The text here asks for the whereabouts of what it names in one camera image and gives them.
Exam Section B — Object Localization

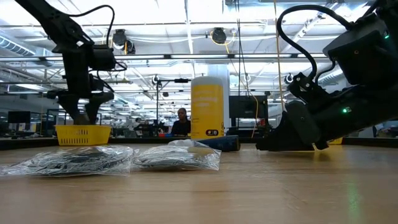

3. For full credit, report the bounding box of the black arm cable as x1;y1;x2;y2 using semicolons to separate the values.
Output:
275;4;356;82
67;4;116;47

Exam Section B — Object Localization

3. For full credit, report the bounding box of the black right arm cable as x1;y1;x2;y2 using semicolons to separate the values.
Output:
275;4;356;82

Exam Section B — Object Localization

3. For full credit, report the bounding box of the yellow and white bottle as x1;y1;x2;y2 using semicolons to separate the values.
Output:
190;76;226;140

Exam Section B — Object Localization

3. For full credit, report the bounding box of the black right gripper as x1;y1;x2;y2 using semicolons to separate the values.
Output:
255;100;330;152

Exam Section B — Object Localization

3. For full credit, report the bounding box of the black hanging cable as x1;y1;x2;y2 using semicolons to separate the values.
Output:
235;0;251;96

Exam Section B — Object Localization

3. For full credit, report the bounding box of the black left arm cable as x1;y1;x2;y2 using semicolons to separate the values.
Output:
67;4;116;47

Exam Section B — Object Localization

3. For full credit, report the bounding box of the clear bag with black items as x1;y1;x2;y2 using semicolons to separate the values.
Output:
0;144;135;178
133;138;223;172

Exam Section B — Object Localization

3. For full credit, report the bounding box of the person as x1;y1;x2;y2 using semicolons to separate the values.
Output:
132;117;144;132
170;107;192;137

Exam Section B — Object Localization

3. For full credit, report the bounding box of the black monitor screen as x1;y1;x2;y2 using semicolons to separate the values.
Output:
7;111;32;124
229;95;269;119

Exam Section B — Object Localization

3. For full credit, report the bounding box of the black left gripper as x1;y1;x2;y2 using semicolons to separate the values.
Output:
46;70;114;126

